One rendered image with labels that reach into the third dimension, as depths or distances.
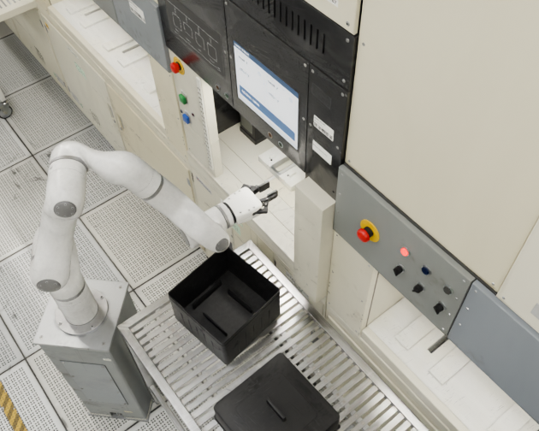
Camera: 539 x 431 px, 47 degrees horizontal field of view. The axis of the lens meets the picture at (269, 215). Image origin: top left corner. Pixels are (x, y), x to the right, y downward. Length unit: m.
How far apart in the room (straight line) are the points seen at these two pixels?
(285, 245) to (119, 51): 1.39
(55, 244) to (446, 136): 1.17
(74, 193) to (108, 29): 1.75
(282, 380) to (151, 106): 1.40
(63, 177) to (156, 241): 1.75
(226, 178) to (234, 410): 0.94
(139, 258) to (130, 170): 1.72
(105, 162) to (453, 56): 0.93
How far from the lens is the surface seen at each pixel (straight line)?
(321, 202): 1.71
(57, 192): 1.68
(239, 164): 2.52
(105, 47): 3.19
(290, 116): 1.68
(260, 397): 2.01
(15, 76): 4.62
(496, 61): 1.11
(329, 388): 2.14
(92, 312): 2.31
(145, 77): 2.99
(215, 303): 2.27
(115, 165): 1.67
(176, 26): 2.08
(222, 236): 1.84
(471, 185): 1.29
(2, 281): 3.52
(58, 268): 1.97
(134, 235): 3.45
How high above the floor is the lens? 2.75
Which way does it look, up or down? 53 degrees down
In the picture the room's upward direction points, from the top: 2 degrees counter-clockwise
